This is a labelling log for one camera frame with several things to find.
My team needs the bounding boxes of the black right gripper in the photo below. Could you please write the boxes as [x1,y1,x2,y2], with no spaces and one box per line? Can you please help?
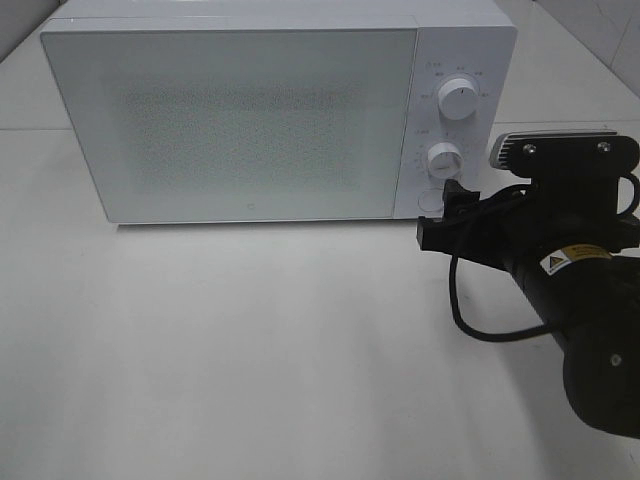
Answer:
[416,179,625,280]

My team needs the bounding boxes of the round white door button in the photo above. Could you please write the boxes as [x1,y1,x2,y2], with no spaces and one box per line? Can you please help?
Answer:
[417,189,444,214]

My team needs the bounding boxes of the white timer knob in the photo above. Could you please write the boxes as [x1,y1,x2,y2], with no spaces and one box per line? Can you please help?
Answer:
[424,142,463,180]

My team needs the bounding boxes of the white microwave door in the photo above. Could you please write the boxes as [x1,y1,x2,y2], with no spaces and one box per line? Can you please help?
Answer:
[42,29,416,224]

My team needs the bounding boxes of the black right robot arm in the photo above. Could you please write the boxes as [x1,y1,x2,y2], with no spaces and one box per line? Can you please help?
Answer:
[417,180,639,438]

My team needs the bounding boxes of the upper white power knob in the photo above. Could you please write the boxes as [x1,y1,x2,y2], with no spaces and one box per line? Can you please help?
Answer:
[437,75,479,121]

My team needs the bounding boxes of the white microwave oven body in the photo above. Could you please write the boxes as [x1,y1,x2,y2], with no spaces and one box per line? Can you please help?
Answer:
[40,1,517,223]

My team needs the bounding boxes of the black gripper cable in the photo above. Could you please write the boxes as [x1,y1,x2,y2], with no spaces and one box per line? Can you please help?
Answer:
[447,174,640,345]

